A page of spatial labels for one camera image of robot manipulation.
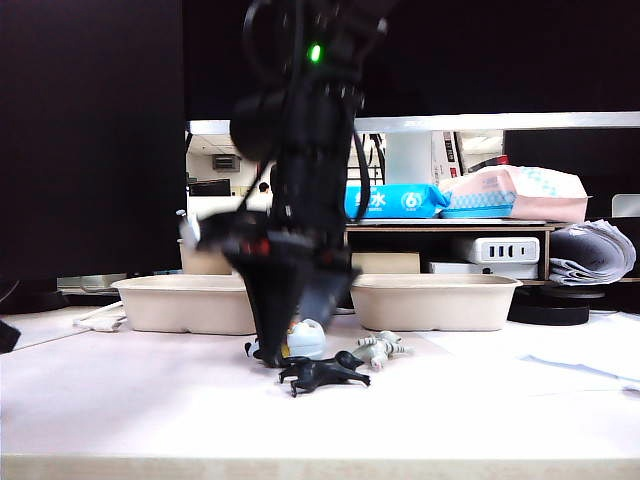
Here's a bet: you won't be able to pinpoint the grey wall unit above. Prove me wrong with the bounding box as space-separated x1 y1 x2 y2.
211 154 242 174

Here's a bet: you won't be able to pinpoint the black cat figure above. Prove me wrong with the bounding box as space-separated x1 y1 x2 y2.
277 350 372 399

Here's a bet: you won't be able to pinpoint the silver monitor foot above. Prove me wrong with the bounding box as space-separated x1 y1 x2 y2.
56 273 129 296

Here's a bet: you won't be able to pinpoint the black white blue penguin doll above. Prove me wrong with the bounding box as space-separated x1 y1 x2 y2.
244 318 329 362

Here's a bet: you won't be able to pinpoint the blue wet wipes pack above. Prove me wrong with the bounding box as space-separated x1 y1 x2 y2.
344 183 452 220

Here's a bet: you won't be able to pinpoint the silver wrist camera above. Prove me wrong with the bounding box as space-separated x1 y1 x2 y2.
178 213 202 252

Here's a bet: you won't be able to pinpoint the large white paper sheet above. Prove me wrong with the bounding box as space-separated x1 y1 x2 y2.
424 327 626 396

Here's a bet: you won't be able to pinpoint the beige paper cup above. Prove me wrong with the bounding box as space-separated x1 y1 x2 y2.
177 238 236 276

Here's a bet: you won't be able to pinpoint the wooden desk shelf organizer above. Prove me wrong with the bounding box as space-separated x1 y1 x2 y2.
344 218 567 285

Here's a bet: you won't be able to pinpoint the black hanging strap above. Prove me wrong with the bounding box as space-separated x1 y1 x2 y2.
360 132 387 170

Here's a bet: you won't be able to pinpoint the white adapter with cable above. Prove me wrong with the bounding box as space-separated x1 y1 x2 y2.
72 301 126 334

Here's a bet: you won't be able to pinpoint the black round stand base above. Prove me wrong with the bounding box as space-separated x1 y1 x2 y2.
507 285 607 327

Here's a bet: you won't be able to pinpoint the grey striped cat figure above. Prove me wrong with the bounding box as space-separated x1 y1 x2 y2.
355 330 415 372

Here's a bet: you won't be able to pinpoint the flat white box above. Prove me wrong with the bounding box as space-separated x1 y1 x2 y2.
426 260 539 281

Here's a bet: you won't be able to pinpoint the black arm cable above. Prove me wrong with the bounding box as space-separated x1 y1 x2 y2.
349 130 375 221

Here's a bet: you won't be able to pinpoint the small beige box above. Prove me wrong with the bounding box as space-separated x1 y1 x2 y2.
351 251 422 277

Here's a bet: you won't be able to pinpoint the white paper sheet stack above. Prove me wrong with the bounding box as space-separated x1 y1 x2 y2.
517 312 640 394

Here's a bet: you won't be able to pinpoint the pink tissue pack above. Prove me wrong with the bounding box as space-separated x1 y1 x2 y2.
437 166 594 225

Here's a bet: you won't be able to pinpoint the flat silver slab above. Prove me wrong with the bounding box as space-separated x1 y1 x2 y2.
347 217 547 227

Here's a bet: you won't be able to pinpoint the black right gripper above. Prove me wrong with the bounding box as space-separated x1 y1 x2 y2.
224 209 363 370

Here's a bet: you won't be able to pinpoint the white USB power strip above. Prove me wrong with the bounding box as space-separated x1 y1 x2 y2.
448 237 541 265

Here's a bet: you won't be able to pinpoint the beige paper pulp box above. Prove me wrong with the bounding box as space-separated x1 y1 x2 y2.
110 274 259 335
349 273 524 333

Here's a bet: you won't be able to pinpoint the black rack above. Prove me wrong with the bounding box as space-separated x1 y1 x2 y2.
347 163 382 186

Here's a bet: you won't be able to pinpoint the distant black monitors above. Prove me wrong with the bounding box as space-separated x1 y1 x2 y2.
188 179 232 198

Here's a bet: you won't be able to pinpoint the black monitor silver bezel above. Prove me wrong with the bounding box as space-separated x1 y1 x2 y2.
182 0 640 136

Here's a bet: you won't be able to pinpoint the large black monitor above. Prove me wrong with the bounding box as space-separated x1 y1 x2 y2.
0 0 187 316

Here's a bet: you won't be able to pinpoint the rolled paper stack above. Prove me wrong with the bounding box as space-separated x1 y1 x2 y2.
547 219 637 288

